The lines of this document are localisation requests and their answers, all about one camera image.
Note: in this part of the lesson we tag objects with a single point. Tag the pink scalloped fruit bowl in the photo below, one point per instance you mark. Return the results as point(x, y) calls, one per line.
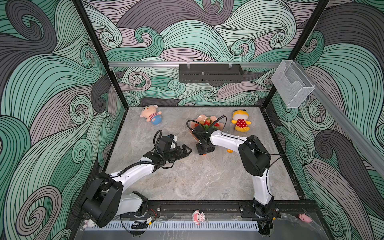
point(201, 119)

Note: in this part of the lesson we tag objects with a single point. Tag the pink pig plush toy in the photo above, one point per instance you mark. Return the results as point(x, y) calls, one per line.
point(151, 114)

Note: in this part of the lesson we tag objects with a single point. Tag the pink octopus figurine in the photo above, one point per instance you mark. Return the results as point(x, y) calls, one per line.
point(198, 217)

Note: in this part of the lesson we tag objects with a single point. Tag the pink pig toy small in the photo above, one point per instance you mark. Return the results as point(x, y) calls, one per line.
point(305, 218)

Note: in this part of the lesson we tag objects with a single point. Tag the white mouse toy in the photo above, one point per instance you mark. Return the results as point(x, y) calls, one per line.
point(89, 224)

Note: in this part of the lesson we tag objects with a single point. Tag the black wall tray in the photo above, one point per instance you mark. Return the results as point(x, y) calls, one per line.
point(210, 73)

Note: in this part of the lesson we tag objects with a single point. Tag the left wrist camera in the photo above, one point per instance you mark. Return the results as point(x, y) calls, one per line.
point(173, 141)

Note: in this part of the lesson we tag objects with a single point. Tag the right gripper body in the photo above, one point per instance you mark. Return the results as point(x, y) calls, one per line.
point(202, 149)

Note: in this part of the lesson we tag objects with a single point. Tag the yellow chick plush toy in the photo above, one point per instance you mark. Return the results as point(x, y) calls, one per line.
point(240, 120)

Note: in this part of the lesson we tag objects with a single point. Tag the green grape bunch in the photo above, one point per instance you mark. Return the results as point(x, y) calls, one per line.
point(211, 127)

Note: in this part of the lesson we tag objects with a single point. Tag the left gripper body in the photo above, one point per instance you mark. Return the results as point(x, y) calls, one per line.
point(171, 156)

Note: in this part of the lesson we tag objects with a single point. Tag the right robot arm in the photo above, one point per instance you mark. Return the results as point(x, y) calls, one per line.
point(255, 159)

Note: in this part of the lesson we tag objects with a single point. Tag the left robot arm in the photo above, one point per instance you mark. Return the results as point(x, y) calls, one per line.
point(104, 198)

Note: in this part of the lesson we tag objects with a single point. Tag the aluminium rail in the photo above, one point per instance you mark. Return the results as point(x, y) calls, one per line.
point(335, 101)
point(152, 64)

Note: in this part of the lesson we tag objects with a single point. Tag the aluminium rail back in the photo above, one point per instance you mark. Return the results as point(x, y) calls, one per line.
point(152, 64)

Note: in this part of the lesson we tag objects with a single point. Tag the clear plastic wall bin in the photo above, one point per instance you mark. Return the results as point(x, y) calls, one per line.
point(292, 83)

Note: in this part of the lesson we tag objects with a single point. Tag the aluminium rail right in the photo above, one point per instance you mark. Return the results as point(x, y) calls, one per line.
point(335, 101)

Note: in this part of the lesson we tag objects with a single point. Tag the white ventilated cable duct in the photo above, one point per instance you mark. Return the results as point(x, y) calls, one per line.
point(182, 226)

